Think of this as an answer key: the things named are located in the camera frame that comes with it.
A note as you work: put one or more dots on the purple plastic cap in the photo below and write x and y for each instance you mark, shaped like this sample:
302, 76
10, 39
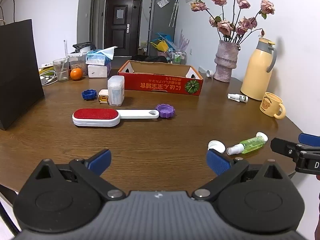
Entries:
165, 111

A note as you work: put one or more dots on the white rod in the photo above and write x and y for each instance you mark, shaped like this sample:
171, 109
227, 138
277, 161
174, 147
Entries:
65, 48

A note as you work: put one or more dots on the small white spray bottle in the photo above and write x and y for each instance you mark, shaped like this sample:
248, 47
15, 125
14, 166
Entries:
237, 97

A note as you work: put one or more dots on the blue plastic cap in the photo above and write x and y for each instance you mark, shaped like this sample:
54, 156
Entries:
89, 94

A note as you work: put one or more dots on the purple feather decoration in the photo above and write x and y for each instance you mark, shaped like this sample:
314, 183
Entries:
182, 42

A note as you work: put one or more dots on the trolley rack with bottles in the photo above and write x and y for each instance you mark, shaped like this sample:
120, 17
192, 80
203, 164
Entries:
177, 57

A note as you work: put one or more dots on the clear plastic sleeve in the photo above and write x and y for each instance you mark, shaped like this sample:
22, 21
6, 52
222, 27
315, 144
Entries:
163, 2

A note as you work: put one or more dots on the blue tissue pack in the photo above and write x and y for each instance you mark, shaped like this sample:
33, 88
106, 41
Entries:
96, 58

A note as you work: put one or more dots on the grey side door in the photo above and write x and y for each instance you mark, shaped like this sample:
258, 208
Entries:
95, 20

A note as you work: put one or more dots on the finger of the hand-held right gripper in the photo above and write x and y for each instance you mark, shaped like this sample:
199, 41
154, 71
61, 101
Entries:
285, 147
310, 139

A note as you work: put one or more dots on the dark brown door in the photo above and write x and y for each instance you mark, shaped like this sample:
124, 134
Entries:
122, 30

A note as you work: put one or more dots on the green spray bottle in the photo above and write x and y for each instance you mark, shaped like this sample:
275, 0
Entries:
250, 143

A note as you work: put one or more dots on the blue bag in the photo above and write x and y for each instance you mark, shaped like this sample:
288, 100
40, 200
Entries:
165, 36

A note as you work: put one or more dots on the black paper bag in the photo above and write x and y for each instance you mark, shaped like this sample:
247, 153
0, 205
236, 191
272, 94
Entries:
17, 75

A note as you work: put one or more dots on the small white cup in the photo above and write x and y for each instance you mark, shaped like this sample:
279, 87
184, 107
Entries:
210, 73

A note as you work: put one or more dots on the dried pink roses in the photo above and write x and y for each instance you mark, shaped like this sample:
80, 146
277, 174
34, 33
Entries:
225, 26

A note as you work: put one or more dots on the translucent cotton swab box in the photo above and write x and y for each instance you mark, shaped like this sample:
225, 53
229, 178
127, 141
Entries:
115, 90

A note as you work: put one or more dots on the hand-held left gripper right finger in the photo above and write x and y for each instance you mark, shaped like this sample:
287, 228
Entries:
217, 161

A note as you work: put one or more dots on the white flat box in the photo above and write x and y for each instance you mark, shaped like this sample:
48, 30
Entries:
46, 64

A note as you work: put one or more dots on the yellow bag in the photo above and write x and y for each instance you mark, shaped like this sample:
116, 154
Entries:
161, 46

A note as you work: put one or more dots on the yellow thermos jug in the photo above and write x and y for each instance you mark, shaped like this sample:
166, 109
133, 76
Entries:
257, 75

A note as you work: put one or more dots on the pink ceramic vase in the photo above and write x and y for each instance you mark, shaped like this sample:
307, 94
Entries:
225, 60

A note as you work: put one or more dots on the pink bucket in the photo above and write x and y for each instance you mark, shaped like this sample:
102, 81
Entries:
161, 53

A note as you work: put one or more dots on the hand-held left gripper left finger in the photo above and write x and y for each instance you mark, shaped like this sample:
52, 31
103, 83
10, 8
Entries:
101, 160

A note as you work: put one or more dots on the clear food container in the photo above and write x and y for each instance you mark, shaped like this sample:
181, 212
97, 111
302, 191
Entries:
77, 61

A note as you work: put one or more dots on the small brown cardboard box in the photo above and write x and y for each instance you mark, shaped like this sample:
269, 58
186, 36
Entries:
142, 52

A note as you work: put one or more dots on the grey fridge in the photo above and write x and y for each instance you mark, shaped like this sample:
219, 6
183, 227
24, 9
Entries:
160, 22

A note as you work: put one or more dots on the white and purple tissue pack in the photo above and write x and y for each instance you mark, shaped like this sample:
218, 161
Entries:
98, 70

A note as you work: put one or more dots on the white plastic cap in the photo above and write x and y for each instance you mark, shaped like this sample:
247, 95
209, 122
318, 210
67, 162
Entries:
216, 146

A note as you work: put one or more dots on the white and yellow plug charger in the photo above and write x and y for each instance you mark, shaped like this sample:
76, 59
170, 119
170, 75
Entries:
103, 97

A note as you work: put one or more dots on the white folded umbrella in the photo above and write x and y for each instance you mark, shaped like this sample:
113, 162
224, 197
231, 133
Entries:
173, 12

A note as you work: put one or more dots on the red cardboard box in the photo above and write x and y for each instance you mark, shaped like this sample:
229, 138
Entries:
155, 83

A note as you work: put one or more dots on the glass with straw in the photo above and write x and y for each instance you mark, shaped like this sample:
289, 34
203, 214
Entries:
60, 70

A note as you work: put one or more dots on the orange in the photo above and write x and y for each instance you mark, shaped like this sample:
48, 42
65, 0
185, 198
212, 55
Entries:
76, 74

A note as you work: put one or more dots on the red and white lint brush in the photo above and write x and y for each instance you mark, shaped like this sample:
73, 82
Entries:
95, 115

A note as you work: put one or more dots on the yellow bear mug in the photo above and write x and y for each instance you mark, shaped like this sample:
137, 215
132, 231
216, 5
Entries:
270, 105

